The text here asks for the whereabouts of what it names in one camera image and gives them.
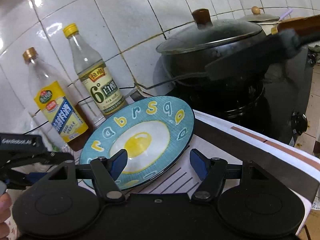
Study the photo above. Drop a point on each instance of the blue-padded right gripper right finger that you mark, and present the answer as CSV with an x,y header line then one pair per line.
x,y
211,172

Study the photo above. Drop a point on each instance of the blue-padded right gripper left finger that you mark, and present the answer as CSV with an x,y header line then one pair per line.
x,y
105,172

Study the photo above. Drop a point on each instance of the blue fried egg plate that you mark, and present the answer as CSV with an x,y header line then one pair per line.
x,y
154,131

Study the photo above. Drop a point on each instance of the person left hand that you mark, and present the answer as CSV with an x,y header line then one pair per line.
x,y
5,213

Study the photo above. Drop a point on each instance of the white plastic salt bag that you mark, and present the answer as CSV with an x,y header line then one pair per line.
x,y
28,125

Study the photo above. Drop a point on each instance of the striped white table mat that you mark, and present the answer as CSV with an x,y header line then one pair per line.
x,y
213,137

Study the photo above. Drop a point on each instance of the cooking wine bottle yellow label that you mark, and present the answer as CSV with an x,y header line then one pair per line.
x,y
49,91

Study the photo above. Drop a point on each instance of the black gas stove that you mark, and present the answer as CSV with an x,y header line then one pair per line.
x,y
273,102

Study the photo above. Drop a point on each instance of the white vinegar bottle yellow cap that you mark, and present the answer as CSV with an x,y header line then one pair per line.
x,y
93,73

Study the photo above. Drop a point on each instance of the black pot with lid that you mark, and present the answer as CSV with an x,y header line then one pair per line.
x,y
221,49

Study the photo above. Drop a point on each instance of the small white enamel pot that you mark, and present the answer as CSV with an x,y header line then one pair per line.
x,y
266,21

